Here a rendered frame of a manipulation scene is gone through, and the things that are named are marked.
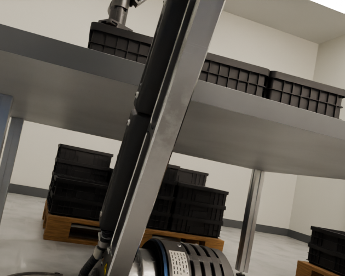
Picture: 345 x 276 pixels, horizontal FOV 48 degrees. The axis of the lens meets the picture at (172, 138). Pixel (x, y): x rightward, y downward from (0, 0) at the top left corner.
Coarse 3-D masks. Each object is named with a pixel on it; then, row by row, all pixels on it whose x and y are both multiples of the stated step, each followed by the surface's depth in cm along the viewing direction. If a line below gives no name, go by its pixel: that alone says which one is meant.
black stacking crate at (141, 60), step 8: (96, 32) 118; (104, 32) 119; (96, 40) 118; (104, 40) 118; (112, 40) 119; (120, 40) 120; (128, 40) 120; (96, 48) 118; (104, 48) 118; (112, 48) 119; (120, 48) 119; (128, 48) 119; (136, 48) 121; (144, 48) 121; (120, 56) 119; (128, 56) 120; (136, 56) 121; (144, 56) 121
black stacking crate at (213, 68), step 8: (208, 64) 126; (216, 64) 127; (224, 64) 127; (200, 72) 125; (208, 72) 125; (216, 72) 127; (224, 72) 127; (232, 72) 128; (240, 72) 128; (248, 72) 129; (208, 80) 126; (216, 80) 126; (224, 80) 127; (232, 80) 128; (240, 80) 128; (248, 80) 128; (256, 80) 130; (232, 88) 128; (240, 88) 128; (248, 88) 129; (256, 88) 129; (264, 88) 131
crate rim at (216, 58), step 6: (210, 54) 125; (210, 60) 125; (216, 60) 125; (222, 60) 126; (228, 60) 126; (234, 60) 127; (234, 66) 127; (240, 66) 127; (246, 66) 128; (252, 66) 128; (258, 66) 129; (258, 72) 129; (264, 72) 129
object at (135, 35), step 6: (96, 24) 117; (102, 24) 117; (90, 30) 120; (102, 30) 117; (108, 30) 118; (114, 30) 118; (120, 30) 119; (126, 30) 119; (120, 36) 119; (126, 36) 119; (132, 36) 119; (138, 36) 120; (144, 36) 120; (144, 42) 120; (150, 42) 121
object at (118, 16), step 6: (114, 12) 125; (120, 12) 125; (126, 12) 127; (108, 18) 126; (114, 18) 124; (120, 18) 125; (108, 24) 125; (114, 24) 123; (120, 24) 124; (132, 30) 128
